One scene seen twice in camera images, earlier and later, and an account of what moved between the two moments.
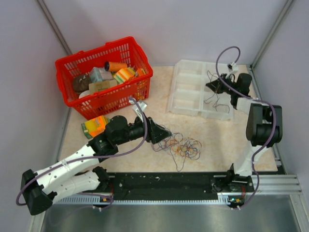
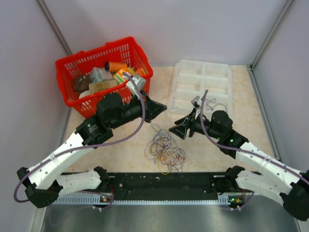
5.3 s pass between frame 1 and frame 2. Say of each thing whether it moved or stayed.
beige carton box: stayed
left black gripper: moved
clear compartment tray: stayed
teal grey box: stayed
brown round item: stayed
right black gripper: moved
